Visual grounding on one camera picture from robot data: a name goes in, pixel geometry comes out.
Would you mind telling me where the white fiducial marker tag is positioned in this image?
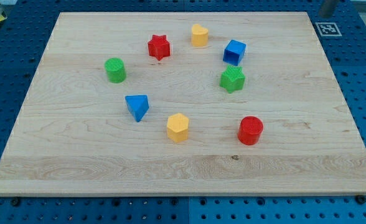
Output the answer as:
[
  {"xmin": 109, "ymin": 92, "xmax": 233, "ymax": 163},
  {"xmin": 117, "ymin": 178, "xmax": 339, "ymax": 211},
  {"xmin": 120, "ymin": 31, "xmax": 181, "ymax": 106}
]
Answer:
[{"xmin": 316, "ymin": 22, "xmax": 342, "ymax": 37}]

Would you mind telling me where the light wooden board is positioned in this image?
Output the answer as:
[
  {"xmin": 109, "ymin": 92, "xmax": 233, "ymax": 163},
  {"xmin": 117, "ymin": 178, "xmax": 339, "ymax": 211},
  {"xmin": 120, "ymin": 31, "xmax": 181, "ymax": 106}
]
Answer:
[{"xmin": 0, "ymin": 12, "xmax": 366, "ymax": 197}]

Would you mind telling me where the red star block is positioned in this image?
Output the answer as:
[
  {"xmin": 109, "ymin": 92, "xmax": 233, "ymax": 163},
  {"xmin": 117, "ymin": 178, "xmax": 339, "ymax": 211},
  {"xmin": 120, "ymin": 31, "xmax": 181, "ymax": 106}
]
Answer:
[{"xmin": 148, "ymin": 35, "xmax": 171, "ymax": 60}]

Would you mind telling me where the green star block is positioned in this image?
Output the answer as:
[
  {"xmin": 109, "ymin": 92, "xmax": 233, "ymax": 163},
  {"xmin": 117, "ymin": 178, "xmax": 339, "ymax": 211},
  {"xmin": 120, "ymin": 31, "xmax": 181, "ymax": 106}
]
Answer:
[{"xmin": 219, "ymin": 65, "xmax": 245, "ymax": 93}]

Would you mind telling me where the blue triangle block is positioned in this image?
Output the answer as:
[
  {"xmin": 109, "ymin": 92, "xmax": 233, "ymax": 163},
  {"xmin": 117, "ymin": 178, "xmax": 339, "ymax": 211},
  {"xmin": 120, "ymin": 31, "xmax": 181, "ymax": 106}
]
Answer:
[{"xmin": 125, "ymin": 95, "xmax": 149, "ymax": 122}]

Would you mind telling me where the blue cube block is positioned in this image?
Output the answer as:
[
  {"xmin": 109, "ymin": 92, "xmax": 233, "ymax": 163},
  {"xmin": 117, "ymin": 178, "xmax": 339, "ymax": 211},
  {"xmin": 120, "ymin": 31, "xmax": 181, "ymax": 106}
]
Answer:
[{"xmin": 223, "ymin": 40, "xmax": 246, "ymax": 66}]

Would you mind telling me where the red cylinder block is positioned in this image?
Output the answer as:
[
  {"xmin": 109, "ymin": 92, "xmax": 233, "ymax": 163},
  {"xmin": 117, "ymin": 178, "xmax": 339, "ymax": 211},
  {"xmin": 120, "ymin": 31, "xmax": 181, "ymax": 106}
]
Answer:
[{"xmin": 237, "ymin": 116, "xmax": 264, "ymax": 145}]

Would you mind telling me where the yellow hexagon block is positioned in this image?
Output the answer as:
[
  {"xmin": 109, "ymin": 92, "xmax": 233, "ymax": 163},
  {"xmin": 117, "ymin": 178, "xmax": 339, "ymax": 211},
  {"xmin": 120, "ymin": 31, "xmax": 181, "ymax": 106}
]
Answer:
[{"xmin": 167, "ymin": 113, "xmax": 189, "ymax": 142}]

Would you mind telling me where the green cylinder block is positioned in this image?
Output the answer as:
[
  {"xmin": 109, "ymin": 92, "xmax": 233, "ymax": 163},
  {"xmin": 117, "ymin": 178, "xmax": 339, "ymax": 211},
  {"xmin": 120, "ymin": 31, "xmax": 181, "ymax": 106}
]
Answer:
[{"xmin": 104, "ymin": 58, "xmax": 126, "ymax": 83}]

